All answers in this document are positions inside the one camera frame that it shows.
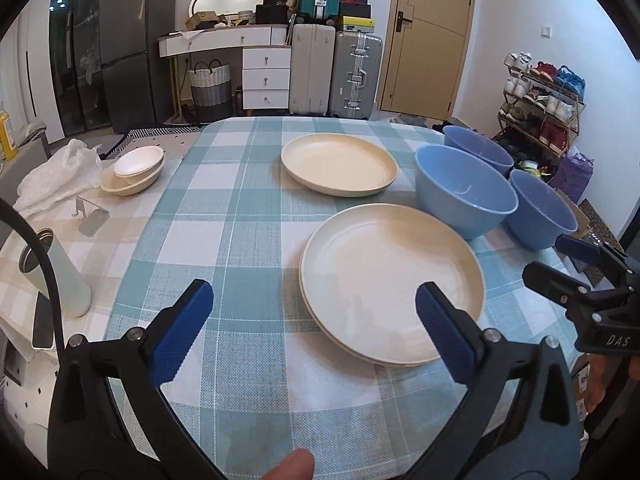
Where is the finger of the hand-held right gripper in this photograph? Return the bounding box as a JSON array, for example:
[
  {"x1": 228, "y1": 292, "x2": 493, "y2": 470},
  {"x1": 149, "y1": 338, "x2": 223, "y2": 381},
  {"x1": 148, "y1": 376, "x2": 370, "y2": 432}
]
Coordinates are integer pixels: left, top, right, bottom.
[
  {"x1": 522, "y1": 261, "x2": 597, "y2": 312},
  {"x1": 554, "y1": 234, "x2": 640, "y2": 287}
]

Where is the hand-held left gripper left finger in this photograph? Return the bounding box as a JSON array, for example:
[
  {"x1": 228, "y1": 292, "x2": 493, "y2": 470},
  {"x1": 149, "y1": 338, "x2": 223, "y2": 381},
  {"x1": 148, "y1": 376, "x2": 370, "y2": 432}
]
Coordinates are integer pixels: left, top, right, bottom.
[{"x1": 47, "y1": 279, "x2": 226, "y2": 480}]

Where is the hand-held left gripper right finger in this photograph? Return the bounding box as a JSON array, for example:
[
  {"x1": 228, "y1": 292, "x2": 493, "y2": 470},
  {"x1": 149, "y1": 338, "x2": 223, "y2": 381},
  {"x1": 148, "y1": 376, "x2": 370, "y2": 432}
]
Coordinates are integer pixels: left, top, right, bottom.
[{"x1": 400, "y1": 281, "x2": 588, "y2": 480}]

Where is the blue bowl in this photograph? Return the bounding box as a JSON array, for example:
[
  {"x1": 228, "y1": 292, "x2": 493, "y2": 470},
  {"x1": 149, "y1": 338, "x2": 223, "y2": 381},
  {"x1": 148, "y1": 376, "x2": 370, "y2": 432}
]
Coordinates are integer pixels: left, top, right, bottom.
[
  {"x1": 443, "y1": 125, "x2": 516, "y2": 177},
  {"x1": 415, "y1": 145, "x2": 519, "y2": 240},
  {"x1": 505, "y1": 169, "x2": 579, "y2": 251}
]

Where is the cream plate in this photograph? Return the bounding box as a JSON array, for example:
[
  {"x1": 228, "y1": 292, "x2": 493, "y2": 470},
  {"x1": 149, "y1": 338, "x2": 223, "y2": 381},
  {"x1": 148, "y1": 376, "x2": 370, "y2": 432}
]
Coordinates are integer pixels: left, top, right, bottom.
[
  {"x1": 280, "y1": 133, "x2": 399, "y2": 197},
  {"x1": 300, "y1": 203, "x2": 486, "y2": 362},
  {"x1": 300, "y1": 265, "x2": 481, "y2": 368}
]

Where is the person's left hand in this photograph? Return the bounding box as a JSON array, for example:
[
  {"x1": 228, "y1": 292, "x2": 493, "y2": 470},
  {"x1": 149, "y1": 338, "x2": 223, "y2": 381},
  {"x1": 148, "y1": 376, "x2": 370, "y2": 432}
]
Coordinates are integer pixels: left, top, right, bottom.
[{"x1": 263, "y1": 449, "x2": 316, "y2": 480}]

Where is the purple bag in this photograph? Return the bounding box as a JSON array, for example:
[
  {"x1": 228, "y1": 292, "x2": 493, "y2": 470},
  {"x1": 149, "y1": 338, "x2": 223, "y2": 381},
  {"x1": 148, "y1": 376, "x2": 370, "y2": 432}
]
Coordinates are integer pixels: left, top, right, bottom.
[{"x1": 552, "y1": 152, "x2": 594, "y2": 204}]

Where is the teal checked tablecloth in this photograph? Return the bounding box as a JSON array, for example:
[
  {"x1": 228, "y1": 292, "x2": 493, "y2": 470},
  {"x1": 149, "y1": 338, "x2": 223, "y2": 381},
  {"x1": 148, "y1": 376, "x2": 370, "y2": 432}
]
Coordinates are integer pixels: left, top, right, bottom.
[{"x1": 102, "y1": 116, "x2": 586, "y2": 480}]

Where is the beige checked tablecloth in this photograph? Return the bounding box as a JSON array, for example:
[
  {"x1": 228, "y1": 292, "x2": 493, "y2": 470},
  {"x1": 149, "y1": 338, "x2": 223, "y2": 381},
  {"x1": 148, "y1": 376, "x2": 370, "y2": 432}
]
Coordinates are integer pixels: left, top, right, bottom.
[{"x1": 0, "y1": 135, "x2": 211, "y2": 361}]

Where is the pale green thermos cup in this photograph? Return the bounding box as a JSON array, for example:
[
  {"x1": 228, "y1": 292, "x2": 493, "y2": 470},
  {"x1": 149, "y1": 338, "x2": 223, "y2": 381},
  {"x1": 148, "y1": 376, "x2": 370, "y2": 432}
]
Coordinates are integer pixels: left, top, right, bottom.
[{"x1": 19, "y1": 228, "x2": 92, "y2": 318}]

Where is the metal shoe rack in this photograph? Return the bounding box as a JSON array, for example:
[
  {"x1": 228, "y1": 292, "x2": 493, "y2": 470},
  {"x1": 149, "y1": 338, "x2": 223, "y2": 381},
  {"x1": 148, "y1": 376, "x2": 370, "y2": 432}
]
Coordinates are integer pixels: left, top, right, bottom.
[{"x1": 497, "y1": 52, "x2": 587, "y2": 161}]

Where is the metal phone stand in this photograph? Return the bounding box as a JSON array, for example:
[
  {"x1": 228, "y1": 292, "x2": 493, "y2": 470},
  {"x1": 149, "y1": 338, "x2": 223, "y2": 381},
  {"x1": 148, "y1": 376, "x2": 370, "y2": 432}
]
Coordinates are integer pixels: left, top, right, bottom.
[{"x1": 70, "y1": 197, "x2": 110, "y2": 237}]

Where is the wooden shoe rack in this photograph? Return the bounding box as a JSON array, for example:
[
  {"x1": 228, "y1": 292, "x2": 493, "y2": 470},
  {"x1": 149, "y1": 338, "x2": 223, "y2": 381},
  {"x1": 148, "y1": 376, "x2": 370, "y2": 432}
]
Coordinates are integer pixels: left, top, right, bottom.
[{"x1": 500, "y1": 51, "x2": 583, "y2": 156}]

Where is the beige bowl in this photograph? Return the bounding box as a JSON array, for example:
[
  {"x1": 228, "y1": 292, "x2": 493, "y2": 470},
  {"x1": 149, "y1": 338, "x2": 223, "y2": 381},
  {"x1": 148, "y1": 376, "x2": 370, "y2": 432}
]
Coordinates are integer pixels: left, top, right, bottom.
[{"x1": 100, "y1": 157, "x2": 166, "y2": 197}]

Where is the blue bag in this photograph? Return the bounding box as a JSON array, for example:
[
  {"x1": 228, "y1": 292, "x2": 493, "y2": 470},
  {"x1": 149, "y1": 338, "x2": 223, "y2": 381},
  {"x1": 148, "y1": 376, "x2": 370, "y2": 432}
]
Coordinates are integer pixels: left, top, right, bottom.
[{"x1": 556, "y1": 65, "x2": 587, "y2": 98}]

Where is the white patterned box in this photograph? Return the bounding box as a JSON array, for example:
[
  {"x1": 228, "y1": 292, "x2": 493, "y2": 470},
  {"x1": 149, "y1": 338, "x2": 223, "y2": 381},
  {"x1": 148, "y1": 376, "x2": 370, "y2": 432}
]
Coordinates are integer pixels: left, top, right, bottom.
[{"x1": 0, "y1": 330, "x2": 66, "y2": 441}]

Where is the small white bowl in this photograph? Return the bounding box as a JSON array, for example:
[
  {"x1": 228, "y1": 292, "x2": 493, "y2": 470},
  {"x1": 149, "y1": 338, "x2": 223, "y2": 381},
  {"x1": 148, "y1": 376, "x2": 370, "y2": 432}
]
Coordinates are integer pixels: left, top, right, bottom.
[{"x1": 113, "y1": 146, "x2": 165, "y2": 178}]

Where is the black white striped rug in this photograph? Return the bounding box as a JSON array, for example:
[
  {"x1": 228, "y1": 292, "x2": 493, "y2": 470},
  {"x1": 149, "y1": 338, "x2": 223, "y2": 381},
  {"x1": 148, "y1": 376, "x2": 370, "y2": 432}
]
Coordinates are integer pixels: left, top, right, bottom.
[{"x1": 100, "y1": 125, "x2": 206, "y2": 162}]

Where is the white plastic bag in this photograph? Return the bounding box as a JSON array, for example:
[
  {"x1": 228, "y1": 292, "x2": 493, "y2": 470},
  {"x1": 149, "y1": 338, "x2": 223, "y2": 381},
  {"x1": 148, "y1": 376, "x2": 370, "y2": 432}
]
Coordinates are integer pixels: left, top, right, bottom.
[{"x1": 13, "y1": 139, "x2": 103, "y2": 216}]

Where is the woven laundry basket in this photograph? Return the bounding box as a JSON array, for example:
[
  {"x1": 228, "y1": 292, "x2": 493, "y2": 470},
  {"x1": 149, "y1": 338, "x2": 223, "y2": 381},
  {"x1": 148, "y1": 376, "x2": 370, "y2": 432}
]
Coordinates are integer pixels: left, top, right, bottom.
[{"x1": 190, "y1": 60, "x2": 233, "y2": 123}]

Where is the wooden door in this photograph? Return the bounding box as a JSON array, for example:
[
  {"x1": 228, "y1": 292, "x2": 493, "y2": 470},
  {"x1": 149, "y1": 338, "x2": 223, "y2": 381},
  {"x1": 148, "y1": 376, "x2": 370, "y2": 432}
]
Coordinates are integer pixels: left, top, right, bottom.
[{"x1": 379, "y1": 0, "x2": 476, "y2": 122}]

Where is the yellow bottle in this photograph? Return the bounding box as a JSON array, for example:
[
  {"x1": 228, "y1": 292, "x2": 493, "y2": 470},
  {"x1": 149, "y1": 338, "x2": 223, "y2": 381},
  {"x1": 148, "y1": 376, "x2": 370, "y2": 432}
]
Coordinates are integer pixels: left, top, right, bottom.
[{"x1": 0, "y1": 110, "x2": 19, "y2": 162}]

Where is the silver suitcase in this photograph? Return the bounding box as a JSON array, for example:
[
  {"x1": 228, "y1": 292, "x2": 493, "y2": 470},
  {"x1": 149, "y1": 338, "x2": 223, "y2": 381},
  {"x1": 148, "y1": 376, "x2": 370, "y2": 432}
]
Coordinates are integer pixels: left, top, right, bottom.
[{"x1": 329, "y1": 31, "x2": 383, "y2": 121}]

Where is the white dresser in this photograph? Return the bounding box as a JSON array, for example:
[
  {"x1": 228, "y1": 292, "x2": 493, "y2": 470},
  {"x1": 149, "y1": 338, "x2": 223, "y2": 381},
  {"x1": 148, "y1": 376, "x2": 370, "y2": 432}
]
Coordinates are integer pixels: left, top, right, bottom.
[{"x1": 159, "y1": 25, "x2": 293, "y2": 126}]

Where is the beige suitcase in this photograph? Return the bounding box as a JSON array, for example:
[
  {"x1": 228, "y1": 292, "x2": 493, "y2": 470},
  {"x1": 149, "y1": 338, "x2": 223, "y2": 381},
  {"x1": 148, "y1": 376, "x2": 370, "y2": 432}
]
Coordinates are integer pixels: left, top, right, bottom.
[{"x1": 289, "y1": 23, "x2": 336, "y2": 116}]

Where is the grey refrigerator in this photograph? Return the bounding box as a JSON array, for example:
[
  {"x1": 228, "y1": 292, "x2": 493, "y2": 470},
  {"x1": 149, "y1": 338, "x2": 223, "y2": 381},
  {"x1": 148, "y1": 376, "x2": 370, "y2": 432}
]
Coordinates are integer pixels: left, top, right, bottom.
[{"x1": 99, "y1": 0, "x2": 178, "y2": 133}]

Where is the black glass cabinet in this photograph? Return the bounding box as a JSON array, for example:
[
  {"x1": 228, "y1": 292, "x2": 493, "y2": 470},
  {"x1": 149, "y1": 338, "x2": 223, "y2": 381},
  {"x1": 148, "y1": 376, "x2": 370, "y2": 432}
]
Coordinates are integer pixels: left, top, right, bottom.
[{"x1": 47, "y1": 0, "x2": 113, "y2": 133}]

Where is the yellow striped shoe box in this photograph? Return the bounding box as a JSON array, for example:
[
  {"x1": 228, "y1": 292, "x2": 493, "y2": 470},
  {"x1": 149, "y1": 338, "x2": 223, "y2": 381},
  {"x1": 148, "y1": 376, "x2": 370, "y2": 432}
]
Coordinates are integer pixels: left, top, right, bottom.
[{"x1": 337, "y1": 16, "x2": 376, "y2": 34}]

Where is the oval mirror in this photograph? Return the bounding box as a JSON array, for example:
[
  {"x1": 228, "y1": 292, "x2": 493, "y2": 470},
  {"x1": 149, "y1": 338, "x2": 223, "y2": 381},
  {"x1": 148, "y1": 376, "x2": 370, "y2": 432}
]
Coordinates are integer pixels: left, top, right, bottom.
[{"x1": 189, "y1": 0, "x2": 266, "y2": 18}]

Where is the black cable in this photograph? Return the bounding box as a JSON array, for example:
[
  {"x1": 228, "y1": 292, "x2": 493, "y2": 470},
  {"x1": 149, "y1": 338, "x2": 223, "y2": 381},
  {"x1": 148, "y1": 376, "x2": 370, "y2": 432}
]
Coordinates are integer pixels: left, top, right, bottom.
[{"x1": 0, "y1": 199, "x2": 68, "y2": 361}]

